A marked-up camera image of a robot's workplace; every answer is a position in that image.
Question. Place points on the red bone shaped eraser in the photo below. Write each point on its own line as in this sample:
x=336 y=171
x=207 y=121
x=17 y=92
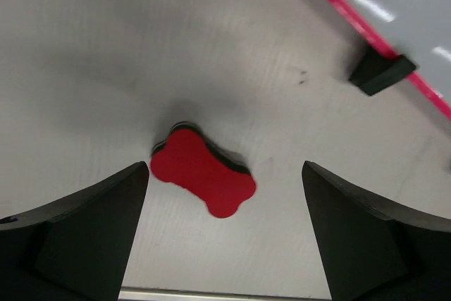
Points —
x=192 y=161

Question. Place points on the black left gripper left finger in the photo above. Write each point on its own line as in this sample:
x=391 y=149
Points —
x=76 y=247

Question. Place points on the black whiteboard foot left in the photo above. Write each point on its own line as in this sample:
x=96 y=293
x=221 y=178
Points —
x=375 y=72

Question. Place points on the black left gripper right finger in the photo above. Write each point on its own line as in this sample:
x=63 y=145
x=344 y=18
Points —
x=373 y=248

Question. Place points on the pink framed whiteboard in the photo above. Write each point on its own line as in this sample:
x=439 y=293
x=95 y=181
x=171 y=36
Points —
x=419 y=29

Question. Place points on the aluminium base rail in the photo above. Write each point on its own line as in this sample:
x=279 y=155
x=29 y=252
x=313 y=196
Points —
x=127 y=293

